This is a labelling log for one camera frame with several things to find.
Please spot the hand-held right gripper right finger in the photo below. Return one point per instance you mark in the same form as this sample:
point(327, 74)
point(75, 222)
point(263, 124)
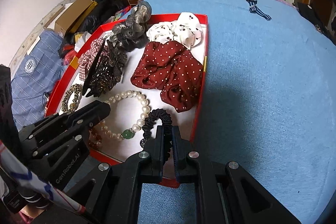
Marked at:
point(176, 155)

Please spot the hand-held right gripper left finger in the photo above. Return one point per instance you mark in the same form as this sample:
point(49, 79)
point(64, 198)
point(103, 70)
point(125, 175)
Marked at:
point(162, 153)

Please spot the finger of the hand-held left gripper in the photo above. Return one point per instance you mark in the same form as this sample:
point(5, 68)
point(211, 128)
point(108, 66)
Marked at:
point(86, 112)
point(60, 142)

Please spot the black scrunchie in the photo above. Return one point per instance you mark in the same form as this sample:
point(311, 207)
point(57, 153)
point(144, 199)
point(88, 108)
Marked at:
point(157, 115)

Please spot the dotted brown hair claw clip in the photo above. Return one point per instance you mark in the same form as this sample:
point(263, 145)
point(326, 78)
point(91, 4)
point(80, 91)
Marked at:
point(105, 74)

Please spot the red tray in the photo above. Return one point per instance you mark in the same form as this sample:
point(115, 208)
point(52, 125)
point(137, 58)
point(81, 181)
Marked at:
point(198, 119)

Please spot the red plaid scrunchie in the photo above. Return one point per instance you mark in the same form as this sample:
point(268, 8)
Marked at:
point(88, 56)

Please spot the red polka dot scrunchie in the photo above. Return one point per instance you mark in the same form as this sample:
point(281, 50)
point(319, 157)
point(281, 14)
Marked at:
point(170, 69)

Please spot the white dotted scrunchie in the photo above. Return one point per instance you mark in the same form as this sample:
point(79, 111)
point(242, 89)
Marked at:
point(183, 32)

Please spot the person's left forearm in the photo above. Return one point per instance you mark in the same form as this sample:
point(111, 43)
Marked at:
point(29, 179)

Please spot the leopard print scrunchie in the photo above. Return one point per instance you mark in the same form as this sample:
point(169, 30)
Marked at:
point(71, 103)

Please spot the blue plaid shirt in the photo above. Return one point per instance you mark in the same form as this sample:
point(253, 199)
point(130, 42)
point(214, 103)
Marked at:
point(34, 82)

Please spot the grey mottled scrunchie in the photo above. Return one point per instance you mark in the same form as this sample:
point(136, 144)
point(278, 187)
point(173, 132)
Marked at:
point(131, 29)

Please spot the cardboard box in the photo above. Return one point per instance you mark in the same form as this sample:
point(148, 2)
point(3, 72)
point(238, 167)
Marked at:
point(76, 11)

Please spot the black plastic bag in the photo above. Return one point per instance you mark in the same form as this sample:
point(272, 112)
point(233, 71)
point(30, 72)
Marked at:
point(105, 7)

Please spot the blue striped wristwatch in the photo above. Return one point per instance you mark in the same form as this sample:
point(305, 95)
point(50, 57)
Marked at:
point(253, 1)

